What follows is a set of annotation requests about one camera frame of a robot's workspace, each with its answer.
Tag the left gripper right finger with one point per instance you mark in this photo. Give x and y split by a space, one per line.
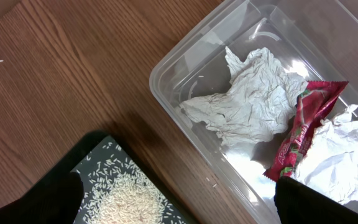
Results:
299 204

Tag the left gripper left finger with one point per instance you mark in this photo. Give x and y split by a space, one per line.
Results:
57 203

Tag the rice pile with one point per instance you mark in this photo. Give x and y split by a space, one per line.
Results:
116 191

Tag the white napkin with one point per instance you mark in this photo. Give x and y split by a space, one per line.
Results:
330 165
258 105

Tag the red snack wrapper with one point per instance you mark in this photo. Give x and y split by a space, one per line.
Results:
313 105

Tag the black rectangular tray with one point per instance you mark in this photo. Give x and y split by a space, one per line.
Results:
78 152

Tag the clear plastic bin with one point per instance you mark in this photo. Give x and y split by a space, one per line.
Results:
317 39

